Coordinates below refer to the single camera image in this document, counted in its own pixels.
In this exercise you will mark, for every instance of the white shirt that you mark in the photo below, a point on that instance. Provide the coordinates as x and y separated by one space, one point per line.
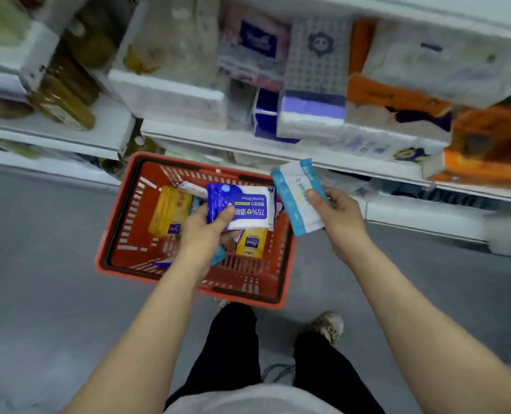
251 403

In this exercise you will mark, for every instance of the red plastic shopping basket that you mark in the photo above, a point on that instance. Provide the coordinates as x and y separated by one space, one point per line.
130 250

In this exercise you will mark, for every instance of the large white paper roll pack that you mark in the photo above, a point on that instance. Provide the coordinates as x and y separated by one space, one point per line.
169 94

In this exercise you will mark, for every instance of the person's right hand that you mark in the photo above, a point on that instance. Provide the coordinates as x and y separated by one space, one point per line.
343 224

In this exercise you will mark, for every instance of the black trousers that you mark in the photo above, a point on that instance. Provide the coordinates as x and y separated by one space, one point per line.
229 349

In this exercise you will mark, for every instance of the row of yellow oil bottles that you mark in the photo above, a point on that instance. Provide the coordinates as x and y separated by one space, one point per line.
65 103

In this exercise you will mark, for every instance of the orange white paper roll pack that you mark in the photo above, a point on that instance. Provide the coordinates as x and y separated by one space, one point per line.
389 99

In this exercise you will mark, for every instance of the dark printed pack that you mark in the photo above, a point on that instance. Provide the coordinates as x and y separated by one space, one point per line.
436 196

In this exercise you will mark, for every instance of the pink tissue pack blue label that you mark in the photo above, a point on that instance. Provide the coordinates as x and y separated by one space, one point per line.
255 43

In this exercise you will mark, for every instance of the white purple dotted tissue pack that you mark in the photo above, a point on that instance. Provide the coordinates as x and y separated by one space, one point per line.
318 51

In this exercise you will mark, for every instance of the pile of wipe packets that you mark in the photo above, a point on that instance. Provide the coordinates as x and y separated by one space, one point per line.
169 211

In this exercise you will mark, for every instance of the purple and white tissue pack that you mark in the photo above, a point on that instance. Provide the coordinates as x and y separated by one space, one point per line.
311 116

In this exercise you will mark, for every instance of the leopard print shoe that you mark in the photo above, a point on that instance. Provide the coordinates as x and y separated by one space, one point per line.
329 325
221 302

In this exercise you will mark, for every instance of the dark blue alcohol wipes packet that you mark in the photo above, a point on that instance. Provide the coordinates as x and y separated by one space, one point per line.
246 206

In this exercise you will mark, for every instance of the white wrapped paper pack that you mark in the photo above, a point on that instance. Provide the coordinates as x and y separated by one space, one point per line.
445 60

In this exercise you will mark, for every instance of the person's right forearm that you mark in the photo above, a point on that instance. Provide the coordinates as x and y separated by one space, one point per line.
432 332

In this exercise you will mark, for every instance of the person's left forearm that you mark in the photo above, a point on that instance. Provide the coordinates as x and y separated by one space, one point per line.
139 349

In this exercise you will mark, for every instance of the light blue wipes pack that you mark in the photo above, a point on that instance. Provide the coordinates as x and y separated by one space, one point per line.
296 189

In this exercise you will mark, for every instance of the white bag blue print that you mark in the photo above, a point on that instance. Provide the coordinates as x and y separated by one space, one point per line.
510 232

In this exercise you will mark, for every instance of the person's left hand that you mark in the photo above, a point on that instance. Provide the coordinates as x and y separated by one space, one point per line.
199 241

